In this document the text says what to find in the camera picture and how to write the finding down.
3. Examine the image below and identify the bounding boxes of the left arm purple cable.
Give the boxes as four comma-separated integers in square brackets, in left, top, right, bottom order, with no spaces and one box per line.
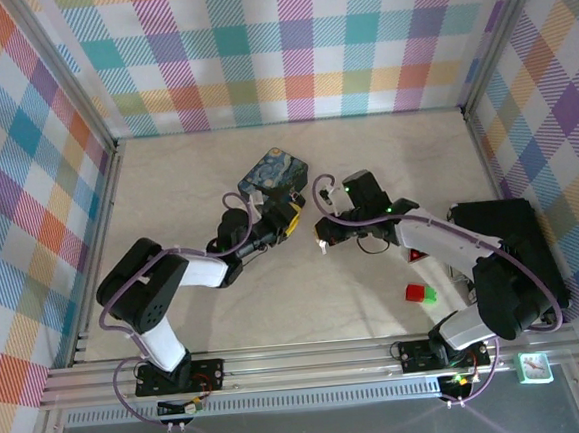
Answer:
[90,189,281,433]

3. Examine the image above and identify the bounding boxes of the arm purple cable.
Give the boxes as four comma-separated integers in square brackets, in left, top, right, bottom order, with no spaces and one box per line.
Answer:
[310,155,571,418]
[90,189,281,433]

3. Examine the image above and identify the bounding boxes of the red toy block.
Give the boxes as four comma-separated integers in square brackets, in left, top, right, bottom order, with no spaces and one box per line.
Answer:
[403,282,427,303]

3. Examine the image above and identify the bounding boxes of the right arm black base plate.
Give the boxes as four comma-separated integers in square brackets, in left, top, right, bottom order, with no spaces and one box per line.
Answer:
[397,333,492,374]

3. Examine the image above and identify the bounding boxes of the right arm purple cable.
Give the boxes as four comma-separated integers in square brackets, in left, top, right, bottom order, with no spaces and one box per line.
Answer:
[310,155,571,418]

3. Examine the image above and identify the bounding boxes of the long aluminium mounting rail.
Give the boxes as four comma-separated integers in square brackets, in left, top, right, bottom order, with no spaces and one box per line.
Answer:
[34,323,579,411]

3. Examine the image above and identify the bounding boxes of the black hard case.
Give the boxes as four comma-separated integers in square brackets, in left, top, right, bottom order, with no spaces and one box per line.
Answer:
[448,193,574,320]

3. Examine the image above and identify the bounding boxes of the aluminium side rail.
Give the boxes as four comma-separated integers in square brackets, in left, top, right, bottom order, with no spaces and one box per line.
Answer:
[460,103,513,203]
[50,138,144,368]

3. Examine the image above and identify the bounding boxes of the small green square clock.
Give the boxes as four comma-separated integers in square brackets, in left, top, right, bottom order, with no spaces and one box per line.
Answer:
[514,349,554,387]

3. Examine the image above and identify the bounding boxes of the starry night print box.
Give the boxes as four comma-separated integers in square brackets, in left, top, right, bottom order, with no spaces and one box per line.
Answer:
[233,144,313,209]

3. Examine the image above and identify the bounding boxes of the slotted grey cable duct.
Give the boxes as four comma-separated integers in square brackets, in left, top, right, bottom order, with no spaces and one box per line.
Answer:
[63,378,448,429]

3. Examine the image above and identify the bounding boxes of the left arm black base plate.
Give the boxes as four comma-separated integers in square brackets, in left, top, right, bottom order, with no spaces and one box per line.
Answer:
[133,357,228,399]

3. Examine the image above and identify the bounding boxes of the aluminium frame post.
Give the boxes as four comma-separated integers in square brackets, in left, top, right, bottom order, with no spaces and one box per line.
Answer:
[0,0,120,159]
[452,0,562,117]

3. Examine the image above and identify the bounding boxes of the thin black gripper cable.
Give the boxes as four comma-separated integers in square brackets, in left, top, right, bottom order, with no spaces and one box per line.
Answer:
[355,228,392,257]

